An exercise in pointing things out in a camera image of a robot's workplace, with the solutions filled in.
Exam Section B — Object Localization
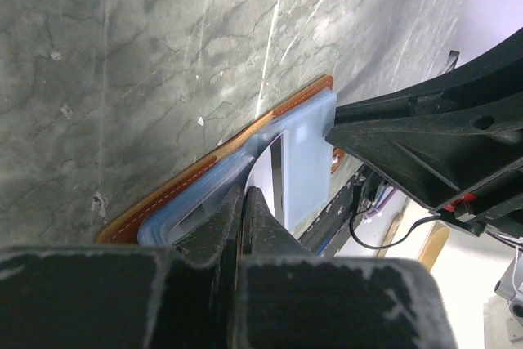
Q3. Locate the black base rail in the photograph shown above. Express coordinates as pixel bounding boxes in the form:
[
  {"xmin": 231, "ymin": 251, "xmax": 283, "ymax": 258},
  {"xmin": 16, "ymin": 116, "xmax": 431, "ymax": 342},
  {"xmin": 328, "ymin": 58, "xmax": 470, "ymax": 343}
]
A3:
[{"xmin": 298, "ymin": 165, "xmax": 388, "ymax": 257}]

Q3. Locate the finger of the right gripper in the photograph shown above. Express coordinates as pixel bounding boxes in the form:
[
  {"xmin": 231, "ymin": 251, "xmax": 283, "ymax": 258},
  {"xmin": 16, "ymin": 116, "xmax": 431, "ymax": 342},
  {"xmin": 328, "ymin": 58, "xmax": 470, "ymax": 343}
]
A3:
[{"xmin": 326, "ymin": 31, "xmax": 522, "ymax": 210}]

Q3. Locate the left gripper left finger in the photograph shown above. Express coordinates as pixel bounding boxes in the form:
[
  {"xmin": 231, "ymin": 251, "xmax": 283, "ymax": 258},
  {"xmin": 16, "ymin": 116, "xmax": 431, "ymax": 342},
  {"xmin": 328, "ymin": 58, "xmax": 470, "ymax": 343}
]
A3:
[{"xmin": 1, "ymin": 186, "xmax": 244, "ymax": 348}]

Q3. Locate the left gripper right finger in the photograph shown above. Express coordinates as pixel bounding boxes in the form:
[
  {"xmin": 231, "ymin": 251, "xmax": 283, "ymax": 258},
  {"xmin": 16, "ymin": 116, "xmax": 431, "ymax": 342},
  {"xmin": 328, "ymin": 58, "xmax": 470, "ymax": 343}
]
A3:
[{"xmin": 232, "ymin": 186, "xmax": 458, "ymax": 349}]

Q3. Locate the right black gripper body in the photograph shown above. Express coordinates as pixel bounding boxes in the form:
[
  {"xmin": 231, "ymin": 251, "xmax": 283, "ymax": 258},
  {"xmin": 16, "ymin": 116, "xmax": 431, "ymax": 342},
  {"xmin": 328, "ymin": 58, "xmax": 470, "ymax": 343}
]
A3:
[{"xmin": 437, "ymin": 168, "xmax": 522, "ymax": 240}]

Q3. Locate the brown leather card holder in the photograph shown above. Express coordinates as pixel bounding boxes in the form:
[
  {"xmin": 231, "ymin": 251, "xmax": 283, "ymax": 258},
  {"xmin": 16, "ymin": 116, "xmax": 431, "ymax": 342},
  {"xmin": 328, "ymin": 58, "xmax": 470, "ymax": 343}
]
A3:
[{"xmin": 96, "ymin": 75, "xmax": 344, "ymax": 246}]

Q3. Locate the white striped credit card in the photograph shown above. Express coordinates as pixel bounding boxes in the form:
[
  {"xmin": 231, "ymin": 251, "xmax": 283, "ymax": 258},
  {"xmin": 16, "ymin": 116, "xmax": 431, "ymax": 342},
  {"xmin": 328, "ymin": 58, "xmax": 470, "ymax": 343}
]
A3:
[{"xmin": 245, "ymin": 134, "xmax": 285, "ymax": 225}]

